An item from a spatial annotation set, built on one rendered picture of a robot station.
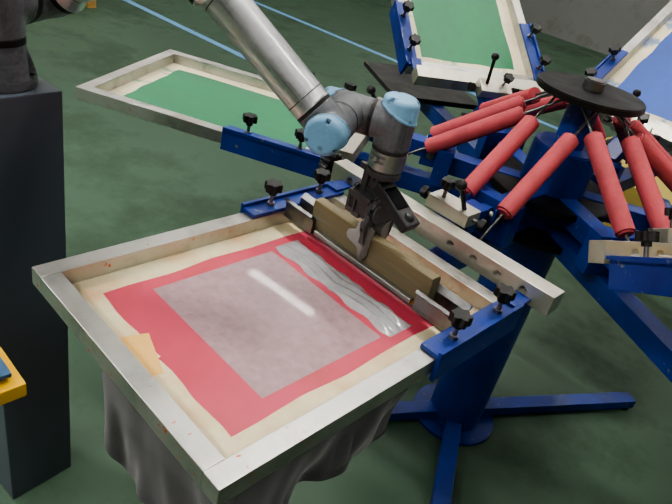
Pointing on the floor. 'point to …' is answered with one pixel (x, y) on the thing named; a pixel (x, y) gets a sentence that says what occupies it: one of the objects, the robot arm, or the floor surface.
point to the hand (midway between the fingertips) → (369, 254)
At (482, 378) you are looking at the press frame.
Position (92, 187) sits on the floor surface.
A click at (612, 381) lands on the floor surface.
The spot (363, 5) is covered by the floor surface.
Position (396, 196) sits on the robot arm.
